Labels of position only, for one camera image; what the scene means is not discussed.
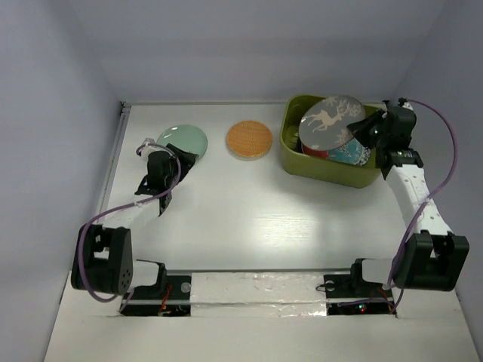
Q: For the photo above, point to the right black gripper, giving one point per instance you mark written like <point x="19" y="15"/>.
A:
<point x="360" y="127"/>

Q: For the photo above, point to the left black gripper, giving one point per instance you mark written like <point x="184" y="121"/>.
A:
<point x="186" y="161"/>

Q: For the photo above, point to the mint green flower plate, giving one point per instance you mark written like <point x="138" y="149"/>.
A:
<point x="186" y="137"/>

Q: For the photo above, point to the blue floral rim plate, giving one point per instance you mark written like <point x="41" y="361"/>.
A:
<point x="363" y="156"/>

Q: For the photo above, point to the red and teal plate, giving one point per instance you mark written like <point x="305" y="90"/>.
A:
<point x="344" y="154"/>

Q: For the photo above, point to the grey deer plate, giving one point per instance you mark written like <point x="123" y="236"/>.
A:
<point x="324" y="126"/>

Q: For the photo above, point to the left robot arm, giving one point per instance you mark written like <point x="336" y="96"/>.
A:
<point x="103" y="264"/>

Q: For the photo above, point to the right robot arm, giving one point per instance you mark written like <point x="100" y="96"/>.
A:
<point x="430" y="256"/>

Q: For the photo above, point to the green plastic bin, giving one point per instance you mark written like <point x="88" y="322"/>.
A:
<point x="299" y="164"/>

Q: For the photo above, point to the orange woven pattern plate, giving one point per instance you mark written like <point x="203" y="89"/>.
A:
<point x="249" y="139"/>

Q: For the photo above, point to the foil covered base panel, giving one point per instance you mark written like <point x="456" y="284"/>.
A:
<point x="257" y="295"/>

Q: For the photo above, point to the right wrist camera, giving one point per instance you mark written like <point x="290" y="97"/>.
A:
<point x="404" y="103"/>

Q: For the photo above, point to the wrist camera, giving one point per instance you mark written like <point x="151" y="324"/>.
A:
<point x="145" y="148"/>
<point x="404" y="103"/>

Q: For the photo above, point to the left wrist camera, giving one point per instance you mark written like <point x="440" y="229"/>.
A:
<point x="145" y="148"/>

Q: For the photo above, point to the left aluminium table rail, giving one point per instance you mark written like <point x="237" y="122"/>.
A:
<point x="125" y="108"/>

